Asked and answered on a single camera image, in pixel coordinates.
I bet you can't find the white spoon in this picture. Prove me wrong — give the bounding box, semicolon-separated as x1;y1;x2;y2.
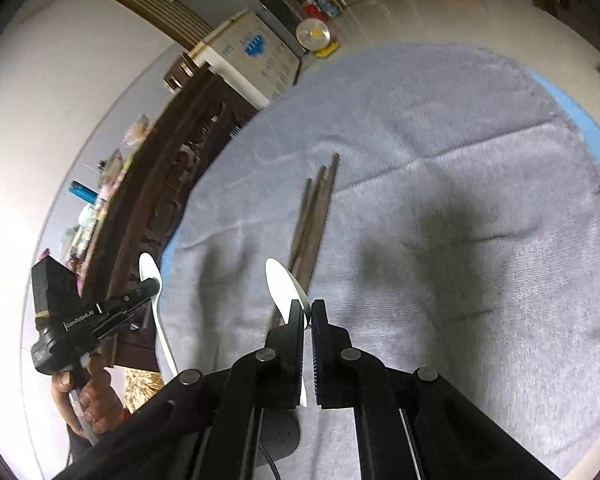
256;258;310;408
138;252;178;378

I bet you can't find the dark wooden chopstick one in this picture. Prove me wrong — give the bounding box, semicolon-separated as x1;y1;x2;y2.
298;153;339;292

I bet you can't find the person's left hand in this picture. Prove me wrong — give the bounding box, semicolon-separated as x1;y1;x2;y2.
52;353;124;438

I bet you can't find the blue bottle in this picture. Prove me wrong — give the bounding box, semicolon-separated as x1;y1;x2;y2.
69;181;98;205

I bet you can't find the dark wooden chopstick two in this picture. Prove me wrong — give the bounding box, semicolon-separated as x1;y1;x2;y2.
289;166;327;289

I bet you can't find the grey towel mat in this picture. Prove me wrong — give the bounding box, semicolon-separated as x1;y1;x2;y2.
159;44;600;476

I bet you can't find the dark carved wooden furniture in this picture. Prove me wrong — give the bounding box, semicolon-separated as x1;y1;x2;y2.
76;62;259;373

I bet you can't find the dark wooden chair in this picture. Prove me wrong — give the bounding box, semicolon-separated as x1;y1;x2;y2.
163;51;210;94

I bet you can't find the blue cloth under towel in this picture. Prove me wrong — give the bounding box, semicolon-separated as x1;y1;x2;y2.
528;70;600;166

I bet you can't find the small white floor fan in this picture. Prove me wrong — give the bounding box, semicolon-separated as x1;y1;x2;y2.
296;18;340;58

